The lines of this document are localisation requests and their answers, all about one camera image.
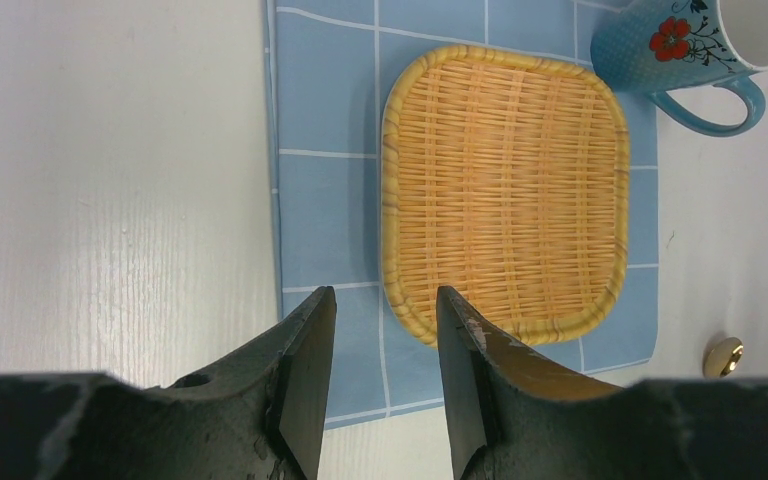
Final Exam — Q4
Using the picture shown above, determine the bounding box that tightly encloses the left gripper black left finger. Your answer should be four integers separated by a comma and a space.
138, 287, 337, 479

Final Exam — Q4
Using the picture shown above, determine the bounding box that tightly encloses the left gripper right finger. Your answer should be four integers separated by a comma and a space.
436, 286, 620, 479

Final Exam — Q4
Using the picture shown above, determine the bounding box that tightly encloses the woven bamboo placemat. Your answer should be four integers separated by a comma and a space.
380, 45, 631, 346

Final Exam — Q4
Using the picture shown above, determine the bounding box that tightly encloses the blue checked cloth napkin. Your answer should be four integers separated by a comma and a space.
271, 1, 658, 428

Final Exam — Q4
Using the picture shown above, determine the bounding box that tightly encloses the white blue mug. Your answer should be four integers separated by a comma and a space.
590, 1, 768, 137

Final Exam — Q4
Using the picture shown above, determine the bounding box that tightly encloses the gold spoon teal handle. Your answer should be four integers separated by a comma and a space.
702, 337, 744, 379

